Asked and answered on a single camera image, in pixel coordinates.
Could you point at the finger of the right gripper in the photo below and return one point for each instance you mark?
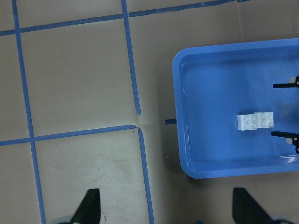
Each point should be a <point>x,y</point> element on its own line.
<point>292,83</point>
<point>292,137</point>

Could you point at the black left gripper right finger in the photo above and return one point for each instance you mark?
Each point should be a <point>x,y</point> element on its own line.
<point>246,210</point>

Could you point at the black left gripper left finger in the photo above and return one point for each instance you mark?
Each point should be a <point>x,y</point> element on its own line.
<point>88,211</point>

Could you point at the blue plastic tray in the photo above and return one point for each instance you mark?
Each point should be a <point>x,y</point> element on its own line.
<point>215,84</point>

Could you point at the white block arm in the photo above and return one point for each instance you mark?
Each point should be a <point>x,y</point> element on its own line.
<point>265,119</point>
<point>247,122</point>

